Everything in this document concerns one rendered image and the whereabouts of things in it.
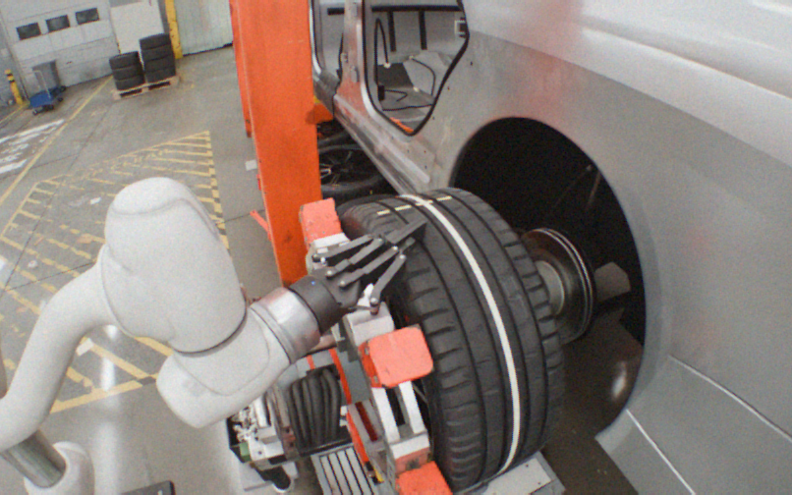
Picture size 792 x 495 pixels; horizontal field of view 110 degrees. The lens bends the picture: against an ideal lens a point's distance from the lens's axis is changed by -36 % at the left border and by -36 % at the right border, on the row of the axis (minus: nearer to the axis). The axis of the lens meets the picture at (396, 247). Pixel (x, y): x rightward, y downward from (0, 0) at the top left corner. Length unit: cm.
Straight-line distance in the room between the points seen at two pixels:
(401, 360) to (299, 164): 68
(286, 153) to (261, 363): 69
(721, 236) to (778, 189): 11
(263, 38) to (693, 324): 101
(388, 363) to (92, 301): 35
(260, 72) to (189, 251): 68
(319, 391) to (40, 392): 39
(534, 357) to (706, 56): 51
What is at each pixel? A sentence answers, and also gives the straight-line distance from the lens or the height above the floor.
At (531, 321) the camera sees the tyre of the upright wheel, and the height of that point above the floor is 110.
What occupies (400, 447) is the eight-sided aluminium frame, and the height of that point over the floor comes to 97.
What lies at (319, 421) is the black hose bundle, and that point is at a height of 102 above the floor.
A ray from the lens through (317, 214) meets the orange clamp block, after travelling 85.
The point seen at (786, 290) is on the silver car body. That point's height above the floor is 131.
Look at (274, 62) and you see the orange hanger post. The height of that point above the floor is 140.
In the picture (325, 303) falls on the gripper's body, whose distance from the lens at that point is 50.
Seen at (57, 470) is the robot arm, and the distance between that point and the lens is 123.
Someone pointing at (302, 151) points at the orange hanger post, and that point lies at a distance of 106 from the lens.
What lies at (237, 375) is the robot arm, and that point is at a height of 122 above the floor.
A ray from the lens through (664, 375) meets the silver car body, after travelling 76.
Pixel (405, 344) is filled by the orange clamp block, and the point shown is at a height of 115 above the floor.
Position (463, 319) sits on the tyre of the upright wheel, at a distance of 59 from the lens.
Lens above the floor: 156
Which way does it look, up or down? 38 degrees down
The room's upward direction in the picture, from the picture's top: straight up
